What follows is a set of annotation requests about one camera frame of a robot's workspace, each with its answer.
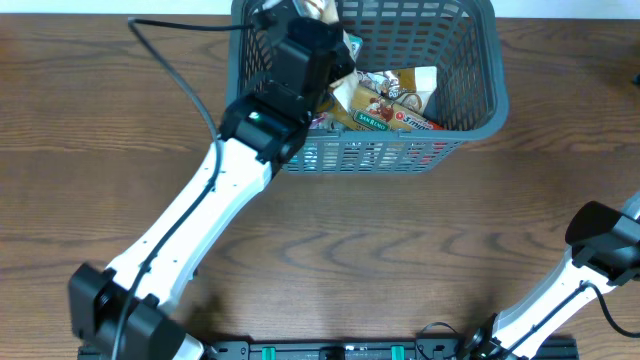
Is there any grey plastic basket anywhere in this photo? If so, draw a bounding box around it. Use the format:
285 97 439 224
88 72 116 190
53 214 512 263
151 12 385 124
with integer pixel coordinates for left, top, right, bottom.
227 0 508 173

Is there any beige brown snack pouch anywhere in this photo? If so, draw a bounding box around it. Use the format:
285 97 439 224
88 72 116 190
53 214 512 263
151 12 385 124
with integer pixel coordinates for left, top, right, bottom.
385 66 438 114

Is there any San Remo pasta packet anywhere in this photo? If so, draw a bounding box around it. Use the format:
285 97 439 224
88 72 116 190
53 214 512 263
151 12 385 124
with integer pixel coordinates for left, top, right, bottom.
323 86 442 131

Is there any beige snack bag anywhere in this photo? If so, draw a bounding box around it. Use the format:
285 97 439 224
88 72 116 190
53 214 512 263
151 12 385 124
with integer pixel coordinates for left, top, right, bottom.
299 0 358 111
357 71 398 99

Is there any Kleenex tissue multipack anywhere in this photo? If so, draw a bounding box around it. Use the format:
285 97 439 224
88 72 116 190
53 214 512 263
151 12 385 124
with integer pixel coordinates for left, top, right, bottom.
307 33 364 131

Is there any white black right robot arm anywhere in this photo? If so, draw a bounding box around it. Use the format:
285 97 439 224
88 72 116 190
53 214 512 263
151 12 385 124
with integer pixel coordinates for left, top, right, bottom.
460 195 639 359

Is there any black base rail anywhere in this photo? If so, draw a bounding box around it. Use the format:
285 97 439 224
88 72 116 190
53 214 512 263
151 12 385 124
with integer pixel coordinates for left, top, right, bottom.
77 336 580 360

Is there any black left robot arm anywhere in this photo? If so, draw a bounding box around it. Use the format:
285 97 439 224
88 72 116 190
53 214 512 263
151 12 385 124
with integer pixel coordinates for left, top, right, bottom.
68 1 355 360

